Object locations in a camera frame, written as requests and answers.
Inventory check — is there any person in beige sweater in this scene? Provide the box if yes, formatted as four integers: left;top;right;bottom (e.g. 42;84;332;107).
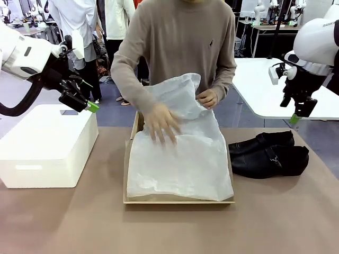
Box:
110;0;237;117

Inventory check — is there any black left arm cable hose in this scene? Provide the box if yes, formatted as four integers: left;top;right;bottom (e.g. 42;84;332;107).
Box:
0;76;52;117

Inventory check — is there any bystander in cream top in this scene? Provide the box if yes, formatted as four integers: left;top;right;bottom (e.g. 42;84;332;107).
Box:
103;0;136;104

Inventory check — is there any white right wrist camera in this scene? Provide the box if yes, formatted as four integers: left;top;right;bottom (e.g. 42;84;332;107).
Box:
268;65;298;86

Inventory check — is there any person's left hand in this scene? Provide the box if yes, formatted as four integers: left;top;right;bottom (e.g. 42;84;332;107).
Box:
197;88;219;110

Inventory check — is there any black leather loafer shoe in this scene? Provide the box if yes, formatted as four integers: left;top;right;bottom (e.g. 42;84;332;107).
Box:
230;144;310;179
228;130;296;156

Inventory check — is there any white tissue paper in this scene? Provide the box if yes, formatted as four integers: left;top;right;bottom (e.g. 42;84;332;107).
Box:
126;72;235;202

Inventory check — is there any person's left forearm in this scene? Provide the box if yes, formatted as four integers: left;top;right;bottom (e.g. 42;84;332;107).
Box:
210;63;237;101

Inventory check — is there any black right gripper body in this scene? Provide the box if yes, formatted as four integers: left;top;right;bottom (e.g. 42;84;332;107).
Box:
282;67;329;101

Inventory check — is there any tan cardboard shoe box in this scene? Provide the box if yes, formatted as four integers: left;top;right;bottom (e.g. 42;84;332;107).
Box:
122;110;236;205

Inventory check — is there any background work table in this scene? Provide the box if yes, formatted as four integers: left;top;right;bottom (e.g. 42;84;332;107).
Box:
235;19;302;58

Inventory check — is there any person's right forearm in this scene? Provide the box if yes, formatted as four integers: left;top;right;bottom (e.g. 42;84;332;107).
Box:
110;52;159;115

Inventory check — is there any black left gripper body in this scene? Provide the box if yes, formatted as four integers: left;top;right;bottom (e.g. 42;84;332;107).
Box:
39;52;80;94

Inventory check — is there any white side table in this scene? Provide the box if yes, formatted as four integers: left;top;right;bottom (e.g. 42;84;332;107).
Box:
232;57;339;121

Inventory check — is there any person's right hand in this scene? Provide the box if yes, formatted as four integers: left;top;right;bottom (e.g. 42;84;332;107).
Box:
144;102;184;146

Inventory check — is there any black vertical pole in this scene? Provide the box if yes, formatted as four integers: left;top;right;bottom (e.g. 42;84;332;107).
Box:
266;0;286;60

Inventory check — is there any bystander in white coat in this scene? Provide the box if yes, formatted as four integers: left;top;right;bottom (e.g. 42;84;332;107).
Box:
47;0;103;104

